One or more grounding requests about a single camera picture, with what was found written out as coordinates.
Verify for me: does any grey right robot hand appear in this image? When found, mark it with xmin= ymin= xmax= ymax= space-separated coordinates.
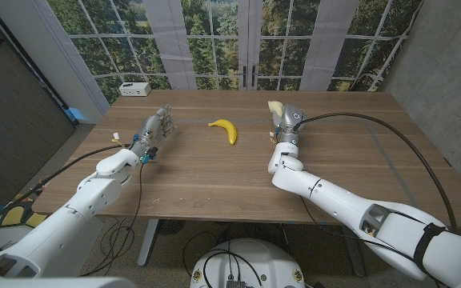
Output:
xmin=270 ymin=104 xmax=306 ymax=146

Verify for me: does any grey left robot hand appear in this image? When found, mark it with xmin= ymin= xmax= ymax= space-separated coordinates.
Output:
xmin=128 ymin=104 xmax=178 ymax=161

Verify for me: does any pale yellow sponge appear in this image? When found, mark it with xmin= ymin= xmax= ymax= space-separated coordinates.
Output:
xmin=267 ymin=100 xmax=284 ymax=118

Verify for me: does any yellow banana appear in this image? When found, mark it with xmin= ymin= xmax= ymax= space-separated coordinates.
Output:
xmin=207 ymin=118 xmax=238 ymax=146

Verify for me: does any white power strip box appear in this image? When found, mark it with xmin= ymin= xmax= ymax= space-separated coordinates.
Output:
xmin=118 ymin=82 xmax=152 ymax=98

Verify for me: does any blue floor object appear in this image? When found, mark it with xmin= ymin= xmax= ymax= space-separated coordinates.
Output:
xmin=64 ymin=106 xmax=86 ymax=122

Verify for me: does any printed window backdrop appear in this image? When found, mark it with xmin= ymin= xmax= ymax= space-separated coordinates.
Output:
xmin=46 ymin=0 xmax=423 ymax=106

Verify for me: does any grey table leg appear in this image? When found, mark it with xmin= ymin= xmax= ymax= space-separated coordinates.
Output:
xmin=137 ymin=218 xmax=160 ymax=267
xmin=341 ymin=226 xmax=366 ymax=278

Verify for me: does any colourful floor toy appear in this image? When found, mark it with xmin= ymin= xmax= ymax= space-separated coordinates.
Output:
xmin=30 ymin=175 xmax=54 ymax=197

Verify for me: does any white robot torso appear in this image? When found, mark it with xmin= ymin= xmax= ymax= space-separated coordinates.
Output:
xmin=190 ymin=238 xmax=306 ymax=288

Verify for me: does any yellow and black floor object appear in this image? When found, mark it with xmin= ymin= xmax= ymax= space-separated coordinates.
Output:
xmin=0 ymin=202 xmax=48 ymax=228

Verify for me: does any white connector with yellow wire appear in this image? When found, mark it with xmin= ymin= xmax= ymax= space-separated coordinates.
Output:
xmin=110 ymin=132 xmax=128 ymax=150

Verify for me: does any thin black hanging cable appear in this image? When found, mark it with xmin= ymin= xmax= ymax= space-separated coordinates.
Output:
xmin=80 ymin=162 xmax=144 ymax=277

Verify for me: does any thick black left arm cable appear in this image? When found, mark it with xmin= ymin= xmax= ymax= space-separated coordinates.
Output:
xmin=0 ymin=143 xmax=132 ymax=235

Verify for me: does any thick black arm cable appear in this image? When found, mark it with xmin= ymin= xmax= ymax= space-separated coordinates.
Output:
xmin=292 ymin=112 xmax=458 ymax=231
xmin=0 ymin=143 xmax=132 ymax=235

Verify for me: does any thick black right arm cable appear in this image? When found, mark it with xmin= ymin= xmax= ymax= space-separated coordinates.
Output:
xmin=292 ymin=112 xmax=458 ymax=231

